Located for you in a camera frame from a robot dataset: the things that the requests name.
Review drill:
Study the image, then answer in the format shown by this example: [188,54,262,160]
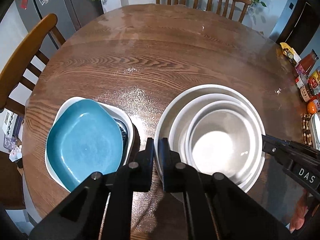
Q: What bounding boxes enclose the boxes on floor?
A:
[2,110,23,162]

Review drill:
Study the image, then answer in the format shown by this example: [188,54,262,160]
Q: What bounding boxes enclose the large blue patterned square plate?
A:
[44,96,134,193]

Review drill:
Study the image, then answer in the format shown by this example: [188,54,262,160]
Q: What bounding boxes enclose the yellow snack packet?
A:
[280,42,301,66]

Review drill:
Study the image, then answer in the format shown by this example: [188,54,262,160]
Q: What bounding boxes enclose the small blue patterned square plate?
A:
[114,119,128,146]

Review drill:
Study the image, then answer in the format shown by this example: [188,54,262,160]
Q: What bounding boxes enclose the teal blue plate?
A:
[46,99,124,192]

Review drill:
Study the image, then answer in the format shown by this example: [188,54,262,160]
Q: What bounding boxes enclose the large white bowl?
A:
[153,83,266,194]

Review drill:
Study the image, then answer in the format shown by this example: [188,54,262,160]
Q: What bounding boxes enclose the orange fruit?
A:
[306,101,317,114]

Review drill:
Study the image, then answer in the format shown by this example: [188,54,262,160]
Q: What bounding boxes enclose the brown lid jar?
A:
[300,85,313,102]

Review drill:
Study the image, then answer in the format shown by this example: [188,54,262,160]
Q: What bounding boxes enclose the white ceramic ramekin cup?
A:
[185,100,262,185]

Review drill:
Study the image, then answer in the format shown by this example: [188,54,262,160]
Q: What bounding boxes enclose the grey refrigerator with magnets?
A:
[15,0,103,40]

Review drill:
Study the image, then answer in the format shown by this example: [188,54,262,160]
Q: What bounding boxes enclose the wooden bead trivet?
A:
[302,113,312,147]

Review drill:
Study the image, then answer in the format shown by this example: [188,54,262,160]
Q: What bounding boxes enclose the person's right hand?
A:
[289,189,309,233]

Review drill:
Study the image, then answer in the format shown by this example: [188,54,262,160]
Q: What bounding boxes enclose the medium white bowl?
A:
[167,93,263,185]

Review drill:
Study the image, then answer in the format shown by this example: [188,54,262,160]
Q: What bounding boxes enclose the red sauce bottle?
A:
[295,49,319,76]

